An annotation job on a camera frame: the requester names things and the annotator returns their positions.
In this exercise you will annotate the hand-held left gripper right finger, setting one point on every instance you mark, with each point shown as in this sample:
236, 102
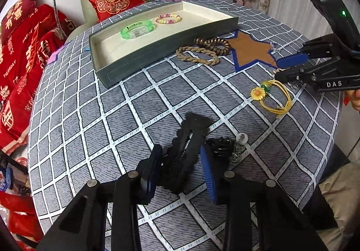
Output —
208, 179

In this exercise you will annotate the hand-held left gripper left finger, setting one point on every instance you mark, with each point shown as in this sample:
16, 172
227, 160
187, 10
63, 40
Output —
153, 173

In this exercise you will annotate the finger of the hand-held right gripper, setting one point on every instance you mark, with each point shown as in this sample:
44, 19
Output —
292, 60
289, 74

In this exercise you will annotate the black claw clip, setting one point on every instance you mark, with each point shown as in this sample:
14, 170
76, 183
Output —
222, 149

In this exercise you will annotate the black scalloped hair clip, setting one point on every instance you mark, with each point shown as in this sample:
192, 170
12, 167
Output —
194, 127

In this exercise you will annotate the grey jewelry tray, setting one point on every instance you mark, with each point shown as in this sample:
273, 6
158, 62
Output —
118, 42

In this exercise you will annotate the person's right hand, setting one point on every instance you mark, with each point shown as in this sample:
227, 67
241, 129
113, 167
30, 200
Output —
353, 100

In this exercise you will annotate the silver metal hair clip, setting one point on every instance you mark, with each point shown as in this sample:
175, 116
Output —
242, 138

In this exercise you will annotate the person's beige trouser leg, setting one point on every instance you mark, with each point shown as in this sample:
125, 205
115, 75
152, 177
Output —
343, 192

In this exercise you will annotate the pile of red gift bags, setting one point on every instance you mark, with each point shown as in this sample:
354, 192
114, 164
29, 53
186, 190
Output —
17, 211

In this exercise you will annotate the blue printed box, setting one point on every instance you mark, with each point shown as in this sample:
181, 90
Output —
5, 177

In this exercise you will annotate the red bedding sofa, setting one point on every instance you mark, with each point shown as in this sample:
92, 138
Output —
25, 65

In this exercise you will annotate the red printed pillow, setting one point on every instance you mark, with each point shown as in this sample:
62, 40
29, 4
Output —
17, 11

